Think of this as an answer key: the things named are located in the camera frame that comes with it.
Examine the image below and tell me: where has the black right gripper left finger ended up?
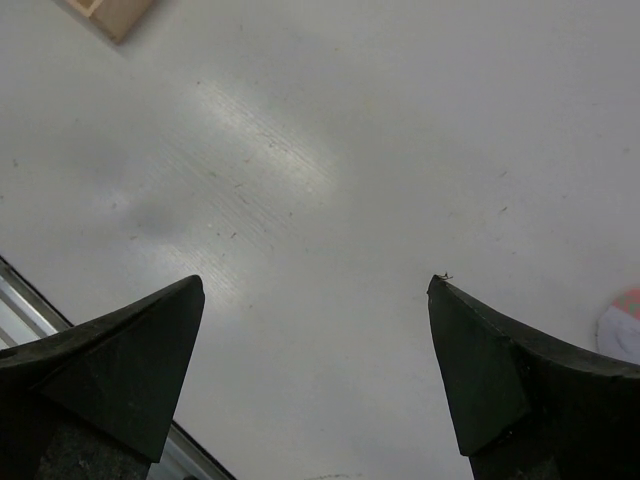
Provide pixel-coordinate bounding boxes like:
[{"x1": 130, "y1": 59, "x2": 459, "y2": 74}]
[{"x1": 0, "y1": 274, "x2": 206, "y2": 480}]

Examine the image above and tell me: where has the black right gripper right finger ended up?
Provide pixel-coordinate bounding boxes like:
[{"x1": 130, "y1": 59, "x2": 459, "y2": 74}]
[{"x1": 427, "y1": 276, "x2": 639, "y2": 479}]

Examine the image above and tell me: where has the pink patterned sock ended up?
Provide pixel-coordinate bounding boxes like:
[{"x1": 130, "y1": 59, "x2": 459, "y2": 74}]
[{"x1": 596, "y1": 288, "x2": 640, "y2": 365}]

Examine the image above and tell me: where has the wooden compartment tray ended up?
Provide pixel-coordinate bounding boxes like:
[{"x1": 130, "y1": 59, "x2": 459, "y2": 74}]
[{"x1": 57, "y1": 0, "x2": 160, "y2": 45}]

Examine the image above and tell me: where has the aluminium frame rail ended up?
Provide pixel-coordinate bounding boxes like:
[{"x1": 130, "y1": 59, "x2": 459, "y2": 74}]
[{"x1": 0, "y1": 253, "x2": 236, "y2": 480}]

